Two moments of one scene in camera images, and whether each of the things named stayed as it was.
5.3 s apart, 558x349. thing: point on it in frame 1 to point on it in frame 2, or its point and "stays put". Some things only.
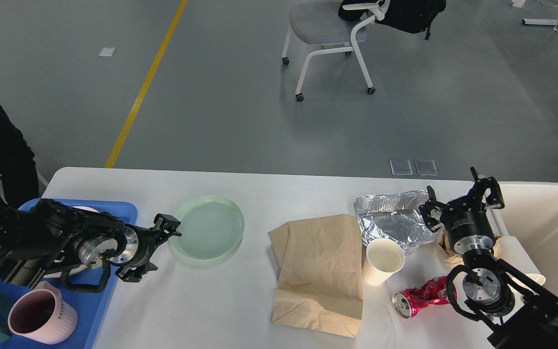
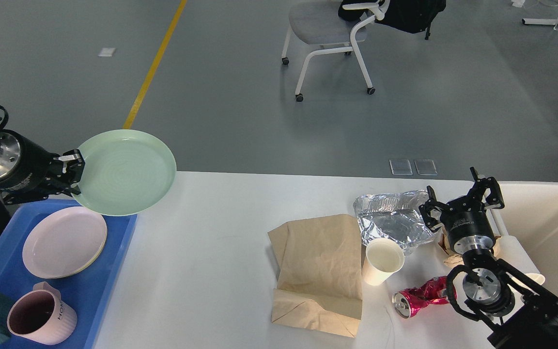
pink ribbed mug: x=40 y=316 stays put
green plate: x=211 y=226 to x=127 y=172
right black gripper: x=468 y=228 stays put
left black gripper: x=140 y=244 to x=21 y=165
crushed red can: x=406 y=302 stays put
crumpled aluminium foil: x=395 y=215 stays put
